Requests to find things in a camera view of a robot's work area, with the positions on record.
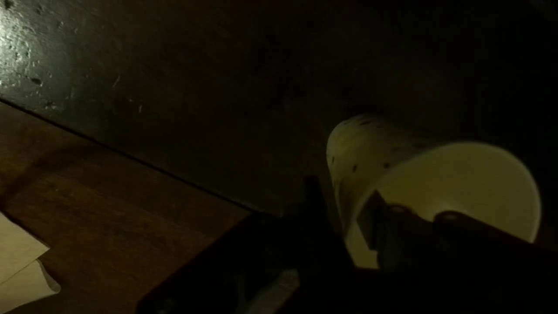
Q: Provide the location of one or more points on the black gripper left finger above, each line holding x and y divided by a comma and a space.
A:
262, 268

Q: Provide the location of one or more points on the speckled white paper cup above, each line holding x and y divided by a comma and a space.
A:
464, 181

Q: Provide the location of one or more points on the white paper envelope stack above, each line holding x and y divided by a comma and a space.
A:
18, 256

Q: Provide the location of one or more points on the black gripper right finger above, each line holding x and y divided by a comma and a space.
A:
464, 273

